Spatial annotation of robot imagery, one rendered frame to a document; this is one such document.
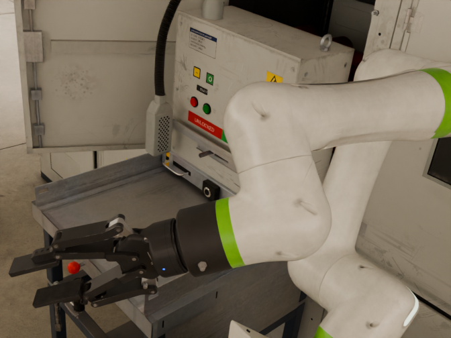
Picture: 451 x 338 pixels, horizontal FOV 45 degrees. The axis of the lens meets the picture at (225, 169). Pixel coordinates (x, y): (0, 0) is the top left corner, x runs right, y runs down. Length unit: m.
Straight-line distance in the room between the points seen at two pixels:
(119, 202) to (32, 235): 1.37
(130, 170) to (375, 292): 1.04
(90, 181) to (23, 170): 1.88
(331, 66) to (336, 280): 0.62
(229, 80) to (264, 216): 0.94
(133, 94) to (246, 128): 1.33
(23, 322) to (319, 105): 2.04
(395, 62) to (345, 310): 0.47
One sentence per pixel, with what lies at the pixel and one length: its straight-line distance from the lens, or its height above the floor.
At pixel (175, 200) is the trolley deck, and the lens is 1.75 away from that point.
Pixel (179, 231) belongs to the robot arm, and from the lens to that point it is 0.70.
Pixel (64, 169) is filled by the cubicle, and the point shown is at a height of 0.22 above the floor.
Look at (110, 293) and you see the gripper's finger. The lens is 0.81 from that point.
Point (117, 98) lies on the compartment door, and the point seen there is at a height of 1.03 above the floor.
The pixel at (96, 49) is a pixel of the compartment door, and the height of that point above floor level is 1.21.
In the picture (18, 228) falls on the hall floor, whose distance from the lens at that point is 3.12.
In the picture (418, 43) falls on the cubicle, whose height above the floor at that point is 1.46.
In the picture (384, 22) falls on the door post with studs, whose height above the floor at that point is 1.48.
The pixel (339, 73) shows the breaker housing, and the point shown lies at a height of 1.33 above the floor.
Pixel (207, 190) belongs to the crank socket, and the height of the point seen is 0.90.
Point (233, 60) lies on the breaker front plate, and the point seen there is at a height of 1.32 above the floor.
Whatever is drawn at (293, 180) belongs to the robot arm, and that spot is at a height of 1.47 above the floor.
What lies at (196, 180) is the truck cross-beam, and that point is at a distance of 1.78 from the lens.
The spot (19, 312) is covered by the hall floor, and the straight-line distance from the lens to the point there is 2.63.
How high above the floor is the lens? 1.80
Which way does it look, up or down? 29 degrees down
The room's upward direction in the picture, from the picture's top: 6 degrees clockwise
